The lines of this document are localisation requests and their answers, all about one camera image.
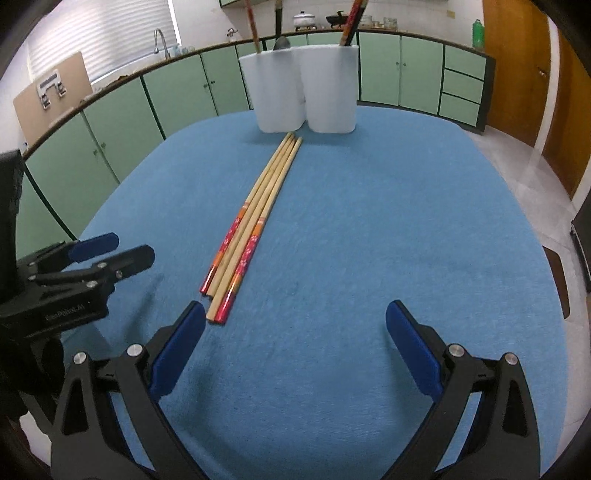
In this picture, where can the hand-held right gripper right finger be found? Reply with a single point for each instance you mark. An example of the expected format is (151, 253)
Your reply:
(413, 350)

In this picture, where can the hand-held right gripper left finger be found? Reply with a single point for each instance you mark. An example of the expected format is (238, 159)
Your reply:
(178, 350)

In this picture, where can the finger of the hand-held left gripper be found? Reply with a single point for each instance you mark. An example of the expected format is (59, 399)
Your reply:
(134, 261)
(94, 244)

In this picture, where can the bamboo chopstick red floral end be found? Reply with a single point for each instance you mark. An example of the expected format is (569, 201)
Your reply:
(352, 23)
(252, 25)
(263, 207)
(246, 207)
(271, 207)
(255, 207)

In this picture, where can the white plastic container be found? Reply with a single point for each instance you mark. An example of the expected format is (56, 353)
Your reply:
(330, 87)
(277, 92)

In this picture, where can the blue tablecloth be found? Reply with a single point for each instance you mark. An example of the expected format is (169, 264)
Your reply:
(346, 230)

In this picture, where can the brown water purifier box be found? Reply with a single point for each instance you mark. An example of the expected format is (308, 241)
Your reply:
(27, 120)

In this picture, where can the dark kitchen countertop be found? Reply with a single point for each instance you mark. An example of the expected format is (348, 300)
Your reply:
(111, 90)

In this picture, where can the white clip device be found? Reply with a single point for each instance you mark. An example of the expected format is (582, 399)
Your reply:
(50, 87)

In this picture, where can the green lower kitchen cabinets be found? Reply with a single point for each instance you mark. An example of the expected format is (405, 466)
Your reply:
(184, 83)

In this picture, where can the black glass-front cabinet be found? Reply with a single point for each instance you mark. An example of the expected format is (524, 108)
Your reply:
(582, 249)

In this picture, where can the white window blind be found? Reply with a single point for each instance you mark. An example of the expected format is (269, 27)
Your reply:
(92, 41)

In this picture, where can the metal kitchen faucet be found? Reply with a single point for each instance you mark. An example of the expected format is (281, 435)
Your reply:
(159, 39)

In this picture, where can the brown wooden door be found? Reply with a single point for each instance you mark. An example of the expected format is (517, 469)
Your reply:
(572, 138)
(517, 69)

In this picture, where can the white cooking pot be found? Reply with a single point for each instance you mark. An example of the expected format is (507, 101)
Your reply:
(304, 21)

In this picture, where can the black wok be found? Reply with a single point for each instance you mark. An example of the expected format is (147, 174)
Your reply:
(337, 19)

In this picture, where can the green bottle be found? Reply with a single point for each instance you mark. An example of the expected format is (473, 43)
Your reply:
(478, 34)

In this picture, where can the cluster of glass jars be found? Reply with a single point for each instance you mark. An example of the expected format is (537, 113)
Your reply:
(381, 21)

